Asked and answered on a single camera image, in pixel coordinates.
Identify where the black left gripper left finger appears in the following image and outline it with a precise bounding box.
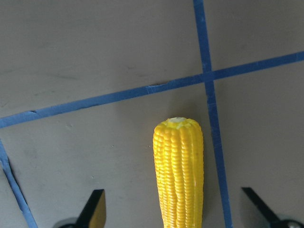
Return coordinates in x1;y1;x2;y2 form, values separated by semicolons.
55;189;106;228

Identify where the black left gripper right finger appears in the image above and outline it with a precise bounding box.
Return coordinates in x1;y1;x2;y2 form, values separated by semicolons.
241;187;304;228

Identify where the yellow corn cob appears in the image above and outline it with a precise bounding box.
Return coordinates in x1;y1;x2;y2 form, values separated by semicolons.
153;117;204;228

